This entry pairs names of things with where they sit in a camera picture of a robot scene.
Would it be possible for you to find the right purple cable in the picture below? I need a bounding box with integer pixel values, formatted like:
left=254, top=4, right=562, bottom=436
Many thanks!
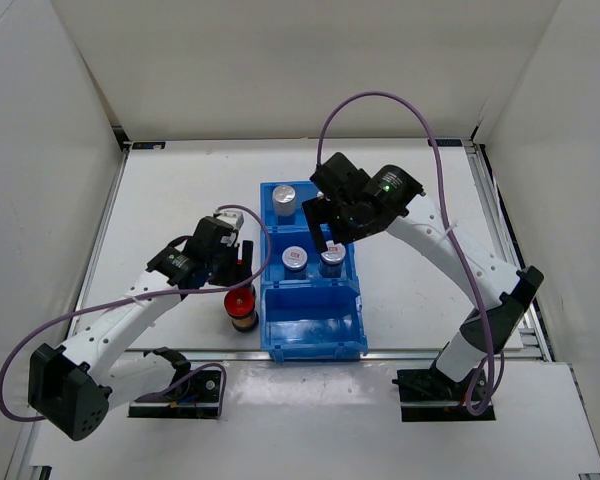
left=315, top=91, right=506, bottom=417

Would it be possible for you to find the blue storage bin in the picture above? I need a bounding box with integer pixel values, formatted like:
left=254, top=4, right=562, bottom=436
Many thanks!
left=261, top=229, right=359, bottom=287
left=260, top=180, right=320, bottom=233
left=260, top=282, right=368, bottom=363

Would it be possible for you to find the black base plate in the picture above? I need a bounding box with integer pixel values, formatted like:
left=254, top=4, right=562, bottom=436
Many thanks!
left=127, top=363, right=227, bottom=420
left=392, top=369, right=496, bottom=423

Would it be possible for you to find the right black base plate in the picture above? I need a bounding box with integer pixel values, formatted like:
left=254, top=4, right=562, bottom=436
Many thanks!
left=392, top=369, right=496, bottom=423

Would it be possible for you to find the middle blue storage bin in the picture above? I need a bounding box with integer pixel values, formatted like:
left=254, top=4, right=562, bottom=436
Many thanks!
left=261, top=229, right=359, bottom=287

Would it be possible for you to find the near blue storage bin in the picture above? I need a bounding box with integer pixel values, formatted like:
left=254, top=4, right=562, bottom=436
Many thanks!
left=260, top=282, right=368, bottom=363

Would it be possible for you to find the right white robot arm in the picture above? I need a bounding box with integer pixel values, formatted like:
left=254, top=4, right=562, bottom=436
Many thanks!
left=302, top=156, right=544, bottom=400

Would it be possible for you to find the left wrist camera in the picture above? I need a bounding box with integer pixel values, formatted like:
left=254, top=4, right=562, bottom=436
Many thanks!
left=213, top=210, right=244, bottom=231

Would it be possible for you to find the red-lid sauce jar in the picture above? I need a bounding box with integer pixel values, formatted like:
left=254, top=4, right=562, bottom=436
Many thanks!
left=230, top=259, right=255, bottom=294
left=224, top=287, right=259, bottom=333

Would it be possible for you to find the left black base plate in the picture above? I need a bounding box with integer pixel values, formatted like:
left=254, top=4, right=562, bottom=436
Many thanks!
left=127, top=363, right=227, bottom=420

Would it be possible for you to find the white-lid spice jar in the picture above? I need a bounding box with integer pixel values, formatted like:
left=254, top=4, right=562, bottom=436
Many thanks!
left=319, top=240, right=346, bottom=278
left=281, top=246, right=308, bottom=280

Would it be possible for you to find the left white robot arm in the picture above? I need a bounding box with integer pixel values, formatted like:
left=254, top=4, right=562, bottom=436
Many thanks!
left=28, top=210, right=253, bottom=441

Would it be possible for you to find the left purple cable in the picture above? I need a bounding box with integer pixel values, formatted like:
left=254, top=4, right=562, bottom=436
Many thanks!
left=0, top=203, right=273, bottom=424

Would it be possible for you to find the far blue storage bin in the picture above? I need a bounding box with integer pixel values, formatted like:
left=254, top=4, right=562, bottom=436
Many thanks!
left=260, top=180, right=320, bottom=233

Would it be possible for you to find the purple cable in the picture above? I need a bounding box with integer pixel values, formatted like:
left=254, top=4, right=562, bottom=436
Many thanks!
left=0, top=203, right=273, bottom=424
left=315, top=91, right=506, bottom=417

